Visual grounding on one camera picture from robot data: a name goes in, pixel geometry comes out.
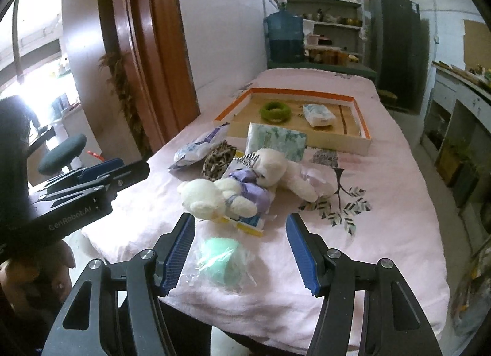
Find white teddy bear pink dress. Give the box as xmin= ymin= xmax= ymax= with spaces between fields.
xmin=251 ymin=148 xmax=339 ymax=202

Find dark office chair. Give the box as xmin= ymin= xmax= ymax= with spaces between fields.
xmin=37 ymin=134 xmax=88 ymax=188

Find crates with green plants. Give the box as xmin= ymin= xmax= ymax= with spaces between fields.
xmin=435 ymin=140 xmax=486 ymax=209

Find green patterned tissue pack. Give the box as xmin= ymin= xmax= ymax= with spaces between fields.
xmin=245 ymin=122 xmax=308 ymax=164

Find leopard print cloth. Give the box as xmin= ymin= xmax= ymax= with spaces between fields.
xmin=202 ymin=140 xmax=239 ymax=182

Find dried plant bundle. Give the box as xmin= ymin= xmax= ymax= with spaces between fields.
xmin=99 ymin=50 xmax=148 ymax=151

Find brown wooden door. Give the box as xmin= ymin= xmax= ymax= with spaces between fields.
xmin=96 ymin=0 xmax=201 ymax=154

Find pink floral blanket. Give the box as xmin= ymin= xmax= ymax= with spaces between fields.
xmin=82 ymin=68 xmax=450 ymax=354

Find white counter cabinet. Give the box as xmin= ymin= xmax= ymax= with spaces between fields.
xmin=419 ymin=60 xmax=491 ymax=234

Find mint green puff in bag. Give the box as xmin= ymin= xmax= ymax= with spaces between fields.
xmin=184 ymin=236 xmax=257 ymax=296

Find person's left forearm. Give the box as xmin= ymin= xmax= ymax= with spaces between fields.
xmin=0 ymin=295 xmax=66 ymax=356

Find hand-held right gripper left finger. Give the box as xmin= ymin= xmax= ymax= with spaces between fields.
xmin=42 ymin=212 xmax=211 ymax=356

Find person's left hand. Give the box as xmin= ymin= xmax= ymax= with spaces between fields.
xmin=0 ymin=240 xmax=76 ymax=316

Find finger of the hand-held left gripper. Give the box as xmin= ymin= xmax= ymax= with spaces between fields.
xmin=33 ymin=160 xmax=151 ymax=207
xmin=41 ymin=157 xmax=124 ymax=193

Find green shelf rack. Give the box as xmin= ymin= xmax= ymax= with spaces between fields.
xmin=278 ymin=0 xmax=365 ymax=69

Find blue water jug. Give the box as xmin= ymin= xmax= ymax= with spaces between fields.
xmin=263 ymin=0 xmax=306 ymax=64

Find cardboard sheet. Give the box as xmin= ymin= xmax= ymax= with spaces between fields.
xmin=462 ymin=19 xmax=491 ymax=73

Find white blue wipes pack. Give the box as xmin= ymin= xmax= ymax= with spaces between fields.
xmin=168 ymin=126 xmax=231 ymax=173

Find white soft pack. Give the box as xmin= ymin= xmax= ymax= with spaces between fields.
xmin=302 ymin=103 xmax=334 ymax=128

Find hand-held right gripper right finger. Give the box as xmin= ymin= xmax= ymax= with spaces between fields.
xmin=286 ymin=213 xmax=440 ymax=356

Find green low table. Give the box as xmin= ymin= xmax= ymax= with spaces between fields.
xmin=267 ymin=59 xmax=380 ymax=86

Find dark grey refrigerator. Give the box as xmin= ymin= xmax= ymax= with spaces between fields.
xmin=369 ymin=0 xmax=431 ymax=112

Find green fuzzy ring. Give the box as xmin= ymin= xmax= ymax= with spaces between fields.
xmin=260 ymin=101 xmax=292 ymax=125

